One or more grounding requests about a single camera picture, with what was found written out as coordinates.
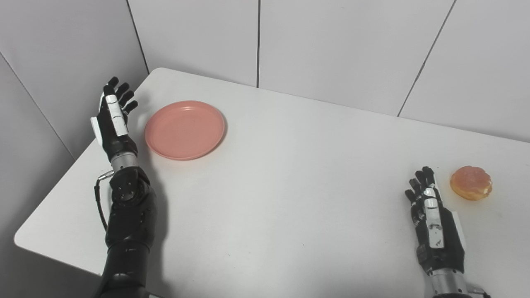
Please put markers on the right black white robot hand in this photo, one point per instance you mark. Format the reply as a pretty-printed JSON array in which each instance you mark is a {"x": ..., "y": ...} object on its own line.
[{"x": 434, "y": 227}]

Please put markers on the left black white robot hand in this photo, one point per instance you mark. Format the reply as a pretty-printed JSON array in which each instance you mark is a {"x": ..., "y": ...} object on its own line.
[{"x": 114, "y": 124}]

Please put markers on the glazed cream puff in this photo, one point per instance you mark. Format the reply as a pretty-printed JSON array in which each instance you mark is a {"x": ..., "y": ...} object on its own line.
[{"x": 471, "y": 183}]

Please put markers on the pink round plate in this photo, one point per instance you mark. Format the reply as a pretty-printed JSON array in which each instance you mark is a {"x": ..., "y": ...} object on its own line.
[{"x": 184, "y": 130}]

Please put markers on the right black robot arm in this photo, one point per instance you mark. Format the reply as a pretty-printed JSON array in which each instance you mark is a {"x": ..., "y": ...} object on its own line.
[{"x": 449, "y": 285}]

